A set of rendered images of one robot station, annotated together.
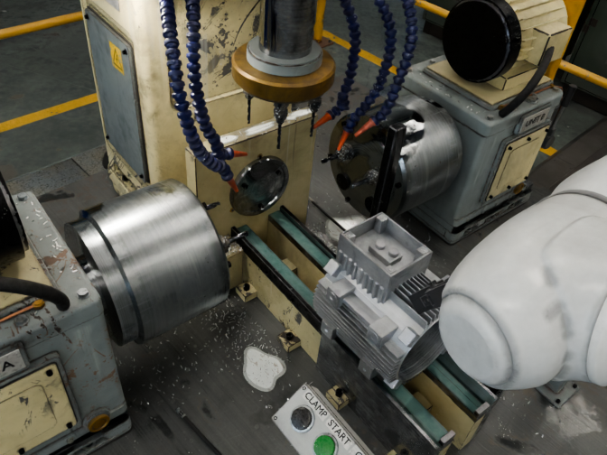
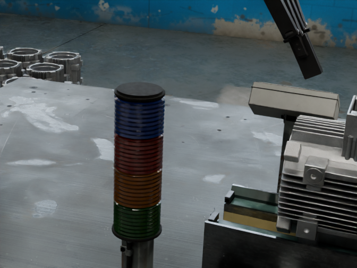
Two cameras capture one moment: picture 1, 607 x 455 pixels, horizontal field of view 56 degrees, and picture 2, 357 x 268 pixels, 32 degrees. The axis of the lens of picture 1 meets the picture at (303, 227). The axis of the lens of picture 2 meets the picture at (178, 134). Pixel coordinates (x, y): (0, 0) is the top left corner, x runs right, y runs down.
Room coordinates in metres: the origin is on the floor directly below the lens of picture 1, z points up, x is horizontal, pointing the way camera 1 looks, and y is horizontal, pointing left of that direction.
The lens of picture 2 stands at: (1.34, -0.83, 1.44)
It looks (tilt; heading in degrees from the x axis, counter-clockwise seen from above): 21 degrees down; 153
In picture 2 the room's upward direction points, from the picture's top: 3 degrees clockwise
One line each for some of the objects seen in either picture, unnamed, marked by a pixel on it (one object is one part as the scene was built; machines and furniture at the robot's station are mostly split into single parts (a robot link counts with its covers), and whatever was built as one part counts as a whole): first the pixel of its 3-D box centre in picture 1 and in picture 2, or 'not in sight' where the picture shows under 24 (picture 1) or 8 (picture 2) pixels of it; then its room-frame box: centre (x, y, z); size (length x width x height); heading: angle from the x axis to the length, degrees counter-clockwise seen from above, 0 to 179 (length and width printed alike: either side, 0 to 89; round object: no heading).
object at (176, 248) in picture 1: (122, 273); not in sight; (0.65, 0.30, 1.04); 0.37 x 0.25 x 0.25; 132
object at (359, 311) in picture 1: (388, 308); (351, 183); (0.66, -0.17, 1.02); 0.20 x 0.19 x 0.19; 43
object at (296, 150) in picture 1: (244, 187); not in sight; (1.01, 0.14, 0.97); 0.30 x 0.11 x 0.34; 132
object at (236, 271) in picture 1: (223, 264); not in sight; (0.87, 0.17, 0.86); 0.07 x 0.06 x 0.12; 132
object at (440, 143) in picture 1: (402, 153); not in sight; (1.11, -0.21, 1.04); 0.41 x 0.25 x 0.25; 132
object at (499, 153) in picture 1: (469, 138); not in sight; (1.29, -0.40, 0.99); 0.35 x 0.31 x 0.37; 132
